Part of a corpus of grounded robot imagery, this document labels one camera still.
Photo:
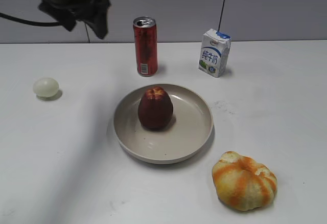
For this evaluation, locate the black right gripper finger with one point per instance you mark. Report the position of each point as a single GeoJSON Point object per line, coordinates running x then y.
{"type": "Point", "coordinates": [62, 16]}

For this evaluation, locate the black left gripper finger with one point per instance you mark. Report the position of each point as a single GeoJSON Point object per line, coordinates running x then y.
{"type": "Point", "coordinates": [95, 15]}

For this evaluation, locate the dark red apple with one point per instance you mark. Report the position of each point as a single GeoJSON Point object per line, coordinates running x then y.
{"type": "Point", "coordinates": [155, 109]}

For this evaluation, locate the beige round plate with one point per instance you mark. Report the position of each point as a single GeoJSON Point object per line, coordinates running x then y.
{"type": "Point", "coordinates": [188, 131]}

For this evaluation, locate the red drink can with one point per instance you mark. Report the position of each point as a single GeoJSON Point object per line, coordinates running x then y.
{"type": "Point", "coordinates": [145, 38]}

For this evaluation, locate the white egg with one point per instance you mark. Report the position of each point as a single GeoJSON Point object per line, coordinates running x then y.
{"type": "Point", "coordinates": [46, 87]}

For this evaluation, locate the white blue milk carton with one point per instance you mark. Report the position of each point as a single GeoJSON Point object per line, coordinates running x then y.
{"type": "Point", "coordinates": [214, 52]}

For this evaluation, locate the orange yellow pumpkin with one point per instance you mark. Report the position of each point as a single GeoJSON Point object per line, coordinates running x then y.
{"type": "Point", "coordinates": [242, 183]}

